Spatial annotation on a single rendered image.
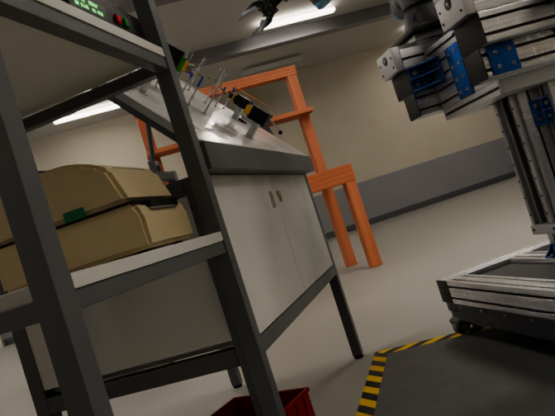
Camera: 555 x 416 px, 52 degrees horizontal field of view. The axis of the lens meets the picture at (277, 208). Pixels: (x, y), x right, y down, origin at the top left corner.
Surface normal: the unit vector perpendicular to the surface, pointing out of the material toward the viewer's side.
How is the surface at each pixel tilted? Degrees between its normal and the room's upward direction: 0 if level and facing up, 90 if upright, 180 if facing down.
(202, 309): 90
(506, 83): 90
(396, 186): 90
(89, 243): 90
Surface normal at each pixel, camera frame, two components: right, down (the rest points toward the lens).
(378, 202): 0.18, -0.08
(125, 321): -0.25, 0.06
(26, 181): 0.92, -0.30
